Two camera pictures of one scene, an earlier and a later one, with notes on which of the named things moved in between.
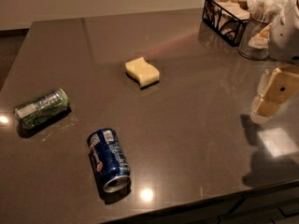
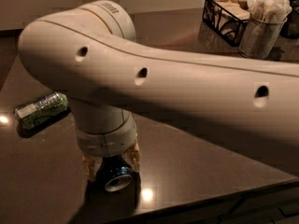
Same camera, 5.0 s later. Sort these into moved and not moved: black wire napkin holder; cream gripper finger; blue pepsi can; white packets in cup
Moved: cream gripper finger
Not moved: blue pepsi can; black wire napkin holder; white packets in cup
